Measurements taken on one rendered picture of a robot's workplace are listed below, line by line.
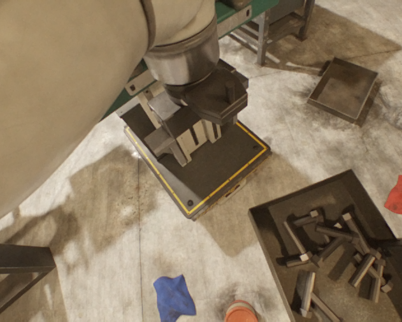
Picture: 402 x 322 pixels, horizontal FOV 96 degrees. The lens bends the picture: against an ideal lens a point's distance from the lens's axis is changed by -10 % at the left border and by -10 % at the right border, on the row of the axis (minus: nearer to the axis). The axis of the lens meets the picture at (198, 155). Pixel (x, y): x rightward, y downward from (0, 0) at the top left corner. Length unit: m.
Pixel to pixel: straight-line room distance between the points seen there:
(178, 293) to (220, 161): 0.91
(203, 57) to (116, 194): 1.72
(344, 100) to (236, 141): 1.18
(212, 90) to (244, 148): 1.14
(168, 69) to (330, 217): 0.45
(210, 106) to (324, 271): 0.41
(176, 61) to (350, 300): 0.52
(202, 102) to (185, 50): 0.06
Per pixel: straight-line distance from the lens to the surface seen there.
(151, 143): 0.32
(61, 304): 2.07
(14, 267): 1.87
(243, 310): 1.37
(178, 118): 0.29
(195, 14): 0.19
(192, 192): 1.28
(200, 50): 0.22
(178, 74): 0.23
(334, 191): 0.55
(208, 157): 1.35
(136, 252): 1.71
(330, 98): 2.17
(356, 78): 2.45
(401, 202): 1.93
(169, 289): 1.56
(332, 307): 0.53
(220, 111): 0.22
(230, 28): 0.64
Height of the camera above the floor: 1.53
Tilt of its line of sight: 62 degrees down
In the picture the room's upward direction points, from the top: 22 degrees counter-clockwise
